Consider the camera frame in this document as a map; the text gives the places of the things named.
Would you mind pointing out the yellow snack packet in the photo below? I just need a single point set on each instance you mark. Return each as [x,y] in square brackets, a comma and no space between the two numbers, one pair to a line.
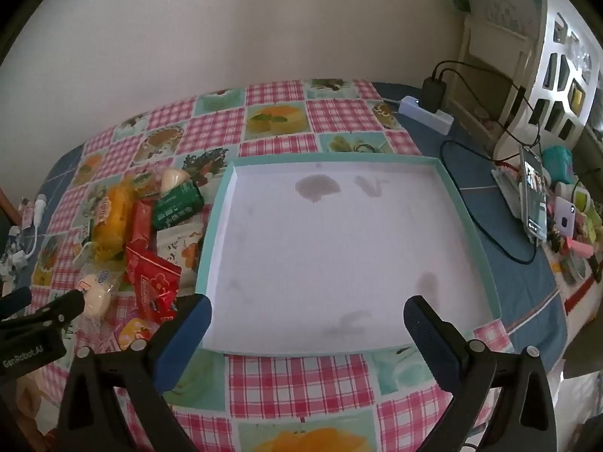
[110,219]

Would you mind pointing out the white box with teal rim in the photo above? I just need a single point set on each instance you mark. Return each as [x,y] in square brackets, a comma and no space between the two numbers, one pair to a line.
[329,254]

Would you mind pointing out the purple phone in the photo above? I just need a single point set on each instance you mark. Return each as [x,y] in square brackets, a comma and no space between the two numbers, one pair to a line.
[565,214]

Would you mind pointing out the long red snack packet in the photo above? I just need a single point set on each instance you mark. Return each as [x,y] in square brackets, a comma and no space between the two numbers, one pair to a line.
[141,223]

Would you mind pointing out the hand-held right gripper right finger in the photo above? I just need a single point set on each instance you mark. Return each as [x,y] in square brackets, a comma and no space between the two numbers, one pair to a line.
[426,339]

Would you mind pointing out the white power strip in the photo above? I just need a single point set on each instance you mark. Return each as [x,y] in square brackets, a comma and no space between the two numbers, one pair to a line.
[426,115]

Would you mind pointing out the brown wooden frame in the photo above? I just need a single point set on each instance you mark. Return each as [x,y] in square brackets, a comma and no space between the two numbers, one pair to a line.
[8,207]

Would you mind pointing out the white handheld device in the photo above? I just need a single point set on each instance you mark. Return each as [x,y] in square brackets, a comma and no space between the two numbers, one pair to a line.
[40,207]

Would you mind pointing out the pile of small desk items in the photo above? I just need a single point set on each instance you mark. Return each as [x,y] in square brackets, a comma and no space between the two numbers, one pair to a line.
[584,245]

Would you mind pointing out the checkered dessert print tablecloth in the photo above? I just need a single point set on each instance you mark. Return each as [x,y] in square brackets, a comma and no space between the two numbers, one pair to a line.
[292,386]

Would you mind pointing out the small jelly cup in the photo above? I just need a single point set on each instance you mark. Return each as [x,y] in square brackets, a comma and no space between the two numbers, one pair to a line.
[173,180]

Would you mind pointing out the bun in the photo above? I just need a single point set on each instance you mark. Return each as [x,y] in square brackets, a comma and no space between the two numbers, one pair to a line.
[96,296]

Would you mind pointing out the wide red snack packet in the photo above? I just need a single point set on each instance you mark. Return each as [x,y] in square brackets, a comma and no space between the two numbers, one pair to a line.
[153,285]

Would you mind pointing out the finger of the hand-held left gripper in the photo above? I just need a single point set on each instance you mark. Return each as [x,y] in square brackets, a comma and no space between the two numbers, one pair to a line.
[66,306]
[14,299]

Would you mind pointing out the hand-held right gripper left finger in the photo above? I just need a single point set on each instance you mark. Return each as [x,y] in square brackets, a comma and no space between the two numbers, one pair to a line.
[186,339]

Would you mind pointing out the pink tube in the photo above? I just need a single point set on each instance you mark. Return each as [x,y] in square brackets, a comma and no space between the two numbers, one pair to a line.
[26,211]

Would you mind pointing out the white snack packet green trim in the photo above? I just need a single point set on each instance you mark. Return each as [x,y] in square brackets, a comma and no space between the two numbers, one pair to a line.
[181,247]

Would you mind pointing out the standing smartphone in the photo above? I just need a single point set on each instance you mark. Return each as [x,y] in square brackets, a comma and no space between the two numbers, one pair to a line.
[534,193]

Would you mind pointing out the black charger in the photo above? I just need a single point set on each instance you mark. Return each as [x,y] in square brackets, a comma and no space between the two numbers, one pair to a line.
[432,94]

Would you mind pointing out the white cutout shelf panel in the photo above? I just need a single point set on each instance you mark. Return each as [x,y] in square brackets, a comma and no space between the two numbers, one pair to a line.
[565,56]

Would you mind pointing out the dark green snack packet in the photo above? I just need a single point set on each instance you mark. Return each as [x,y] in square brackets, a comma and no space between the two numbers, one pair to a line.
[176,205]

